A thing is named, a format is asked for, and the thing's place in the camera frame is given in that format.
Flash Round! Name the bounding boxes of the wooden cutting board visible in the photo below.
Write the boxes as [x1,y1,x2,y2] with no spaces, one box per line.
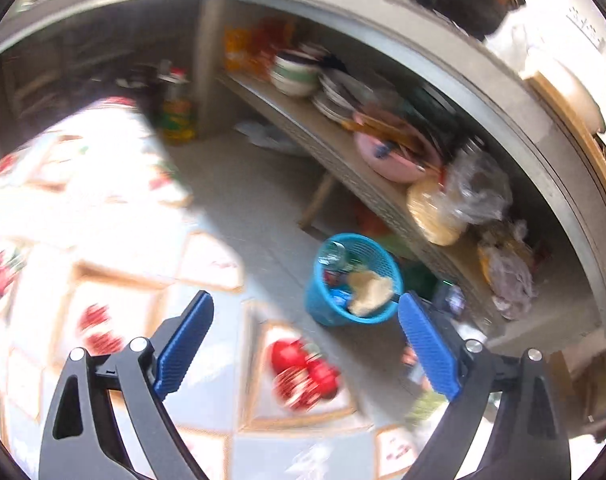
[528,72,606,191]

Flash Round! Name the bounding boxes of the pink plastic basin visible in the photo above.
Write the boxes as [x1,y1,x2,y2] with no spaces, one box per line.
[354,130,441,183]

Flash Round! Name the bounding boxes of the crumpled grey rag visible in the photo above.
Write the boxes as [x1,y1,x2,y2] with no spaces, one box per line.
[235,120,304,153]

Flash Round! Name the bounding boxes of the white wall socket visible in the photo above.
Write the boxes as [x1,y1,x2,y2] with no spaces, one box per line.
[566,7,606,51]

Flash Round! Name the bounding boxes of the tiled shelf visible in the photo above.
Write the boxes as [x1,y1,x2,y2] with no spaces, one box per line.
[218,72,504,336]

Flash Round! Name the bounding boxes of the yellow round disc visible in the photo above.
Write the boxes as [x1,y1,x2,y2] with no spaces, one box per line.
[407,180,466,247]

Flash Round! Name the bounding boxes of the white plastic bag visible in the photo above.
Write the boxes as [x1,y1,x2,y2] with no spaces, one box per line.
[488,20,544,61]

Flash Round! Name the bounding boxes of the blue plastic basket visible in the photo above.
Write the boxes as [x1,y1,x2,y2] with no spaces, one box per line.
[304,232,404,328]

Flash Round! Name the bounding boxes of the clear crumpled plastic bag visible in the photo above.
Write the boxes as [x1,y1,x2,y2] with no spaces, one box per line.
[443,150,513,226]

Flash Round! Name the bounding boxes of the plastic bag with food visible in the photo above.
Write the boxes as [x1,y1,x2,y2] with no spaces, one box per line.
[478,220,534,321]

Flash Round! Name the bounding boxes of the orange snack packets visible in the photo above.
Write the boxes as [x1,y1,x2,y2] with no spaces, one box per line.
[223,17,294,78]

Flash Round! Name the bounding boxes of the stack of white bowls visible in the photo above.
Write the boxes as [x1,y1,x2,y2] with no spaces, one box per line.
[270,50,321,98]

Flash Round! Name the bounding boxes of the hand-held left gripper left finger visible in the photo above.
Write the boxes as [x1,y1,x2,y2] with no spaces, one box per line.
[39,290,215,480]

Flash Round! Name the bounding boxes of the wooden shelf leg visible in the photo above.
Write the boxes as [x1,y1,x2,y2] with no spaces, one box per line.
[298,172,336,231]

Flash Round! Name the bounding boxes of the white enamel basin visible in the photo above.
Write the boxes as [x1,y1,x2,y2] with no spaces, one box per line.
[526,50,606,133]

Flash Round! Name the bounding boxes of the grey concrete counter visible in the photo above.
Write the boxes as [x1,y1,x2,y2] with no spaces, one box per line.
[0,0,606,356]

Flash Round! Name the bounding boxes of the stack of white plates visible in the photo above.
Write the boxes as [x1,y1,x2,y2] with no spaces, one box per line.
[313,70,379,123]

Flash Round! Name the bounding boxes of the cooking oil bottle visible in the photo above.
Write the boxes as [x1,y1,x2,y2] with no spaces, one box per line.
[158,67,196,143]

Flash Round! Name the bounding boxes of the fruit-print tablecloth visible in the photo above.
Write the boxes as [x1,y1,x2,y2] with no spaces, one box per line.
[0,97,434,480]

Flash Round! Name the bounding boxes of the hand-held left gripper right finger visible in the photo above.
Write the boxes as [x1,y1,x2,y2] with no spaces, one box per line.
[397,290,571,480]

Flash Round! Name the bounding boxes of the wooden spatulas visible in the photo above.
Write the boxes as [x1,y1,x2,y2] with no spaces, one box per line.
[353,112,434,161]

